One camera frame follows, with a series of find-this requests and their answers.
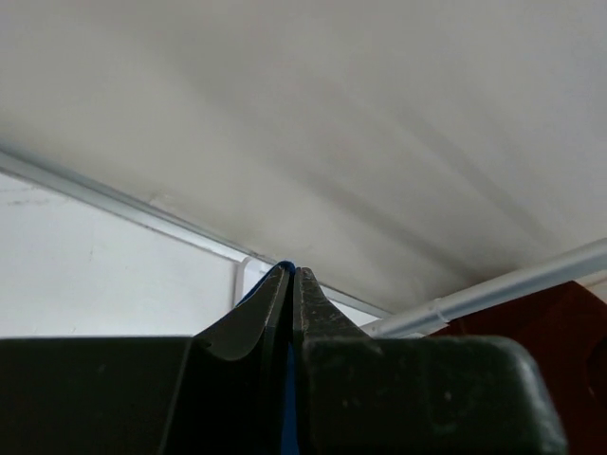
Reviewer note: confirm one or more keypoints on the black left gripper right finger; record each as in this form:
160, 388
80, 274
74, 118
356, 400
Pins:
356, 394

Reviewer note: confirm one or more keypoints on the dark red t-shirt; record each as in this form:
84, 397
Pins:
562, 327

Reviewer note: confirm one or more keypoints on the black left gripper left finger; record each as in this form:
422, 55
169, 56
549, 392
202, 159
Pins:
218, 392

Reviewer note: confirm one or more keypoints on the white clothes rack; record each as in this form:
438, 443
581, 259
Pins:
569, 266

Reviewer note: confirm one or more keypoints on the blue printed t-shirt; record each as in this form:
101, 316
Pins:
287, 388

